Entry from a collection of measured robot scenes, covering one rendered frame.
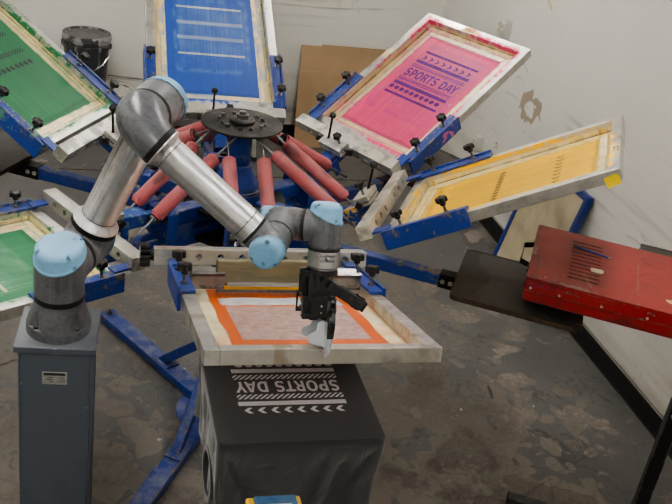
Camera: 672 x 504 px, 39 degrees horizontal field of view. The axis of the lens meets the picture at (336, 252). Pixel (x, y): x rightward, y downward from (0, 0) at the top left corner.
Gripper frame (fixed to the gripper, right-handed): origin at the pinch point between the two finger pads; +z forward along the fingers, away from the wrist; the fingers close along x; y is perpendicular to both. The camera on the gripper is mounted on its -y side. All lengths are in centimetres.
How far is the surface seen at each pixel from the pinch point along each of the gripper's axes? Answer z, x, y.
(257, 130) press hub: -40, -126, -5
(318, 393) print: 23.4, -31.6, -7.9
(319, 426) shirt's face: 27.3, -17.8, -5.0
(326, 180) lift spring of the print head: -23, -125, -31
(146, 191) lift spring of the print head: -17, -126, 34
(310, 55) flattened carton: -66, -463, -104
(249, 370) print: 20.3, -42.7, 9.7
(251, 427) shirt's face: 27.1, -18.4, 13.0
